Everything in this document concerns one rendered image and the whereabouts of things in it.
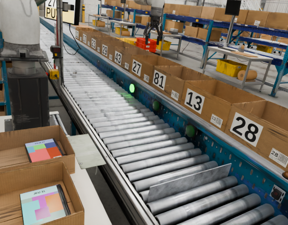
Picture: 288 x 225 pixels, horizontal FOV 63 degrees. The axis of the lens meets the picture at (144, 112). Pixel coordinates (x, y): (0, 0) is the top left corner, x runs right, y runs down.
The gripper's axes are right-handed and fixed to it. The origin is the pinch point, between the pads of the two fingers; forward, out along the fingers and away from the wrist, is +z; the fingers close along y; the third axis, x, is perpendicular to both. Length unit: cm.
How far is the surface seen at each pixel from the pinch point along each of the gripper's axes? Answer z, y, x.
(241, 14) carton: -42, 442, 296
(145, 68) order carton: 19.8, -8.3, -7.6
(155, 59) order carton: 18.8, 18.4, 19.6
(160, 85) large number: 26.0, -8.4, -33.5
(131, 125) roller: 45, -40, -53
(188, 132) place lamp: 39, -16, -80
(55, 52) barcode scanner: 15, -73, 22
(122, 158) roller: 45, -60, -85
